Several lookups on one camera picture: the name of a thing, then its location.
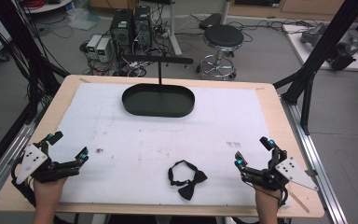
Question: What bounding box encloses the aluminium rail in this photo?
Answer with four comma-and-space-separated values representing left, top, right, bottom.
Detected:
0, 92, 54, 213
280, 94, 349, 224

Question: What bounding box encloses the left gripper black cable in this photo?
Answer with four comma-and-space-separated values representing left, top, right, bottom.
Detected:
10, 161, 37, 208

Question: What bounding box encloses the grey device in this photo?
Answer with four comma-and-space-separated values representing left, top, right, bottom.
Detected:
299, 21, 329, 48

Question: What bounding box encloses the black device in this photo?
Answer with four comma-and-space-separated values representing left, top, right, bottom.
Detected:
326, 36, 358, 72

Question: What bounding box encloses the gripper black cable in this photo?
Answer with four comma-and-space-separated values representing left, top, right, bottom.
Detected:
243, 180, 290, 209
10, 161, 37, 208

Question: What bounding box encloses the black oval tray stand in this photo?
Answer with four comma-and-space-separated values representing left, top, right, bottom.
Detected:
121, 55, 196, 119

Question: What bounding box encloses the clear plastic bag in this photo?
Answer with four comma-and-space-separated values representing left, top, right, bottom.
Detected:
65, 7, 101, 32

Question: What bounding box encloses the black bow tie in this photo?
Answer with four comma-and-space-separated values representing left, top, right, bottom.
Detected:
167, 160, 209, 202

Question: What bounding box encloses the black round stool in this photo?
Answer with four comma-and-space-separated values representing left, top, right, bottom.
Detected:
196, 23, 245, 81

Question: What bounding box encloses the white foam mat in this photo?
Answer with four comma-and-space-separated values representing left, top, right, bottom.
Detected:
48, 81, 292, 207

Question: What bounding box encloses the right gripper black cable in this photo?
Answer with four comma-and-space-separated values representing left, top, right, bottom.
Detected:
243, 180, 290, 209

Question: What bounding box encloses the white floor board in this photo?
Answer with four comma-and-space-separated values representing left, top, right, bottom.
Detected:
282, 23, 358, 73

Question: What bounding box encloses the white desk leg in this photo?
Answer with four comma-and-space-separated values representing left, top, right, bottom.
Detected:
167, 0, 184, 57

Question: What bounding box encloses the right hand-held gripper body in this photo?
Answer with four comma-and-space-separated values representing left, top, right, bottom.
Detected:
240, 149, 320, 192

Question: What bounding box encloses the black computer tower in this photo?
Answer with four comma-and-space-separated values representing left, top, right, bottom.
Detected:
132, 5, 153, 50
109, 8, 134, 55

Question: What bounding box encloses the person's left hand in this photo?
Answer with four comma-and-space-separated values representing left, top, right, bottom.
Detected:
32, 176, 68, 207

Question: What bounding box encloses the black metal frame strut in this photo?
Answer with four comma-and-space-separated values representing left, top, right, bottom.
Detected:
0, 0, 71, 185
272, 0, 358, 136

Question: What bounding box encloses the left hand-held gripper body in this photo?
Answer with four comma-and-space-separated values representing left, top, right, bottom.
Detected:
14, 141, 82, 185

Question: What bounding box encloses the person's right hand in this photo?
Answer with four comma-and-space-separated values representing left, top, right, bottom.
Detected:
254, 183, 283, 214

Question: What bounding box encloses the black flat pad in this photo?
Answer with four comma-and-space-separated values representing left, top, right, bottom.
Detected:
198, 12, 223, 31

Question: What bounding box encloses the white power supply box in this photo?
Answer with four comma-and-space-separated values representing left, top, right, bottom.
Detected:
86, 34, 103, 61
95, 36, 113, 63

